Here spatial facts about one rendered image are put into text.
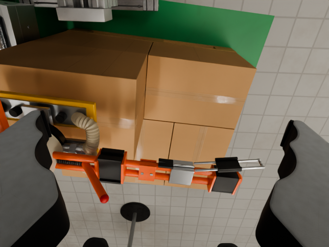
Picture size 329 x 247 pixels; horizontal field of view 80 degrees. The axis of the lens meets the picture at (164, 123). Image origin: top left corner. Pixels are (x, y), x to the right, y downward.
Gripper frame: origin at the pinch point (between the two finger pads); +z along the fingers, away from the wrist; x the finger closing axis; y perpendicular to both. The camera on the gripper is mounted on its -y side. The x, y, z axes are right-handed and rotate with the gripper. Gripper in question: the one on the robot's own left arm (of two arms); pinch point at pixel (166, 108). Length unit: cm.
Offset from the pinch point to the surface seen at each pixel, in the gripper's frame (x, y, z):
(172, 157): 5, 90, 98
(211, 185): 15, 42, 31
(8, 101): -49, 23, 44
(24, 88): -53, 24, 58
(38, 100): -40, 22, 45
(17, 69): -53, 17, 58
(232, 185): 21, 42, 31
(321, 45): 116, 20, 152
